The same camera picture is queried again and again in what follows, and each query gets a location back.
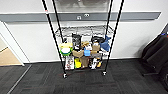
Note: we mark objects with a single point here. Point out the yellow packet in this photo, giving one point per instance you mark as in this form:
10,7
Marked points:
77,63

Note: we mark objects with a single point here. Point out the long grey wall band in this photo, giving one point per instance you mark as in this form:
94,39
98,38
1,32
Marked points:
30,17

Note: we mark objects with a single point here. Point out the white printed box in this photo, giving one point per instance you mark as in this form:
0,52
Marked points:
69,62

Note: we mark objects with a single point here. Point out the white door frame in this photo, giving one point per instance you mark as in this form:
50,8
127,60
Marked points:
13,46

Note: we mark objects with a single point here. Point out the black and white packet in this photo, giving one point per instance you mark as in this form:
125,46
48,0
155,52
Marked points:
95,63

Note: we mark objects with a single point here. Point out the brown box with label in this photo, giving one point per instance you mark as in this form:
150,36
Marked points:
95,48

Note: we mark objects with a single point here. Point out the small white wall socket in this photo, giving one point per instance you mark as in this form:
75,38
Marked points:
79,17
86,15

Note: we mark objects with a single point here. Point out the brown cardboard box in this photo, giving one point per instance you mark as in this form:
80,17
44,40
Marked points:
77,53

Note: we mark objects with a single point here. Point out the small blue cup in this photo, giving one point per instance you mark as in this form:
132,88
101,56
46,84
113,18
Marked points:
87,52

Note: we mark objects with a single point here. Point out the flat black pouch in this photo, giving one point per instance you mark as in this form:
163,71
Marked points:
96,39

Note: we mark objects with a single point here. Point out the brown paper bag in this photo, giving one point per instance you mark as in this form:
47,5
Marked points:
85,62

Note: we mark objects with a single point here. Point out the black chair with dark cloth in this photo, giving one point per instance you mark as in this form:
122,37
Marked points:
156,53

